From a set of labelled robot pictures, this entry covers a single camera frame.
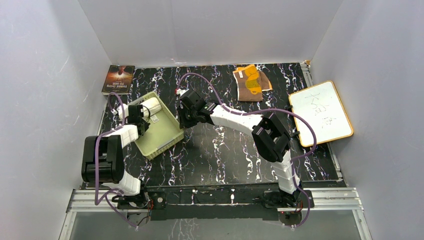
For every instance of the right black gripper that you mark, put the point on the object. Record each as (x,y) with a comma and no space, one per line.
(185,124)

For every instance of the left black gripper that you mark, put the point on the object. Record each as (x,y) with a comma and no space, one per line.
(146,125)

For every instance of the white terry towel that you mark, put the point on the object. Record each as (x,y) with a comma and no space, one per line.
(150,107)

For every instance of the light green plastic basket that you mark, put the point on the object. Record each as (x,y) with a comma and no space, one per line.
(163,132)

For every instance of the brown and yellow cloth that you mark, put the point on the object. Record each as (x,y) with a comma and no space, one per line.
(251,83)

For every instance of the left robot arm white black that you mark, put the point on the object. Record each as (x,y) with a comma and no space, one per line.
(103,158)

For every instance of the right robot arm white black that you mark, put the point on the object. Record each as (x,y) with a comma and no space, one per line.
(271,139)

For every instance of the dark cover paperback book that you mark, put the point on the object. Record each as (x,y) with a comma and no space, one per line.
(118,79)

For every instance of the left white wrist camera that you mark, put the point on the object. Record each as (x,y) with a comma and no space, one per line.
(123,111)

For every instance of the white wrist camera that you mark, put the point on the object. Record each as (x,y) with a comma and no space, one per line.
(123,111)
(180,92)

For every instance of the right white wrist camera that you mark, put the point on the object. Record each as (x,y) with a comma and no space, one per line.
(180,92)

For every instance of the whiteboard with wooden frame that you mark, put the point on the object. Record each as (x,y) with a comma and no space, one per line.
(321,107)

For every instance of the aluminium frame rail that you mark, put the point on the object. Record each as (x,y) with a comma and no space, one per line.
(219,212)

